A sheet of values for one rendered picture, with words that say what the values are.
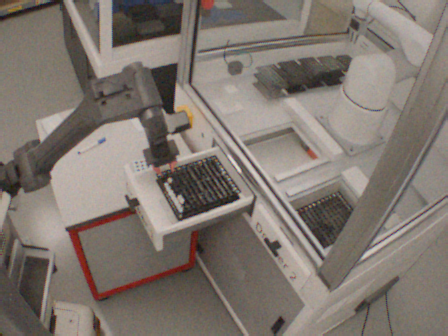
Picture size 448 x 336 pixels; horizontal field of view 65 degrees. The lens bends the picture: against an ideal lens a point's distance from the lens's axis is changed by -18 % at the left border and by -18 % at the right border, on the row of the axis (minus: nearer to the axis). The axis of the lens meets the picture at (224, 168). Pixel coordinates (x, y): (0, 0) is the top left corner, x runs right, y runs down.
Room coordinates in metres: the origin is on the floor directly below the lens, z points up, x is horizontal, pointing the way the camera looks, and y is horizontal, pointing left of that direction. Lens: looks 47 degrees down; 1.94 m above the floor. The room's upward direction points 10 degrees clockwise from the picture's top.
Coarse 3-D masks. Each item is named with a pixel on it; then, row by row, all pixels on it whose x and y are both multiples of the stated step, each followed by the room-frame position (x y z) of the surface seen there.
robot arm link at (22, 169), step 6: (18, 156) 0.54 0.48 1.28; (24, 156) 0.55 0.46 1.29; (12, 162) 0.53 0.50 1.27; (18, 162) 0.54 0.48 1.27; (24, 162) 0.54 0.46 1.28; (6, 168) 0.52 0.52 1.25; (12, 168) 0.52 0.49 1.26; (18, 168) 0.53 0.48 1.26; (24, 168) 0.53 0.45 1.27; (12, 174) 0.51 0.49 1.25; (18, 174) 0.54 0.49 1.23; (24, 174) 0.52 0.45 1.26; (30, 174) 0.52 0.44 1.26; (12, 180) 0.50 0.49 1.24; (18, 180) 0.51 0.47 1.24
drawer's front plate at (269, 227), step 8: (256, 208) 0.82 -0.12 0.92; (264, 208) 0.82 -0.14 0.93; (256, 216) 0.82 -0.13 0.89; (264, 216) 0.79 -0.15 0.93; (264, 224) 0.78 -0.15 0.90; (272, 224) 0.76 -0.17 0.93; (256, 232) 0.80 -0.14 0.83; (264, 232) 0.77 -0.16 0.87; (272, 232) 0.75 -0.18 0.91; (280, 232) 0.74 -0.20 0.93; (272, 240) 0.74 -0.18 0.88; (280, 240) 0.71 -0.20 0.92; (280, 248) 0.70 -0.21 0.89; (288, 248) 0.68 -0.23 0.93; (272, 256) 0.72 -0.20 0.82; (288, 256) 0.67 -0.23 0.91; (296, 256) 0.66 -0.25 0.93; (280, 264) 0.68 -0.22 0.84; (288, 264) 0.66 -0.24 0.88; (296, 264) 0.64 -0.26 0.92; (304, 264) 0.63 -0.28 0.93; (288, 272) 0.65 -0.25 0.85; (296, 272) 0.63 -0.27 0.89; (304, 272) 0.61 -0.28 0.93; (296, 280) 0.61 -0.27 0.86; (304, 280) 0.60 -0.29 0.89; (296, 288) 0.60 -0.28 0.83
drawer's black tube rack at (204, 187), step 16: (208, 160) 1.01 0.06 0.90; (176, 176) 0.91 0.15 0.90; (192, 176) 0.92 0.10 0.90; (208, 176) 0.93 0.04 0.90; (224, 176) 0.95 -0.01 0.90; (176, 192) 0.87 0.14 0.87; (192, 192) 0.86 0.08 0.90; (208, 192) 0.87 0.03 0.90; (224, 192) 0.88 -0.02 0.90; (240, 192) 0.89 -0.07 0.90; (192, 208) 0.82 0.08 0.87; (208, 208) 0.83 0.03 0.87
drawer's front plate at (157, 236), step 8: (128, 168) 0.88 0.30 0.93; (128, 176) 0.85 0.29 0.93; (128, 184) 0.85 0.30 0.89; (136, 184) 0.82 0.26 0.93; (136, 192) 0.79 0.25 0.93; (144, 200) 0.77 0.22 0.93; (136, 208) 0.80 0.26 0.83; (144, 208) 0.74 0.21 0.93; (144, 216) 0.74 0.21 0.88; (152, 216) 0.71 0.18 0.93; (144, 224) 0.74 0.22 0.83; (152, 224) 0.69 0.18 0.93; (152, 232) 0.69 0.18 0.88; (160, 232) 0.67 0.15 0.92; (152, 240) 0.69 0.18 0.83; (160, 240) 0.67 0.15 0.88; (160, 248) 0.67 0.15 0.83
